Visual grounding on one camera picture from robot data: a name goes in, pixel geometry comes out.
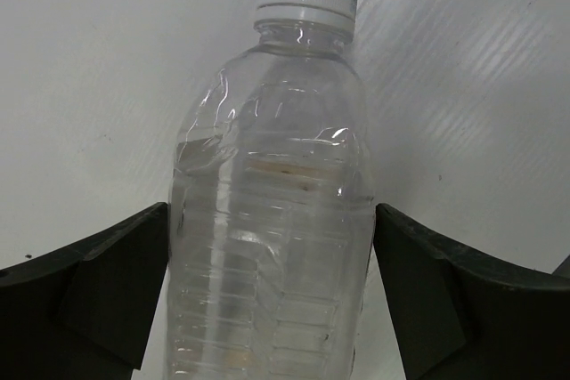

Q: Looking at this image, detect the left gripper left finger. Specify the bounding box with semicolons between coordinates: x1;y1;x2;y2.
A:
1;202;168;379

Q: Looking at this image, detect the large clear white-cap bottle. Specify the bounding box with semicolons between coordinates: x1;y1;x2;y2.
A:
163;0;375;379

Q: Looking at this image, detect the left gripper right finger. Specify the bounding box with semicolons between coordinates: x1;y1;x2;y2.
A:
373;204;569;379

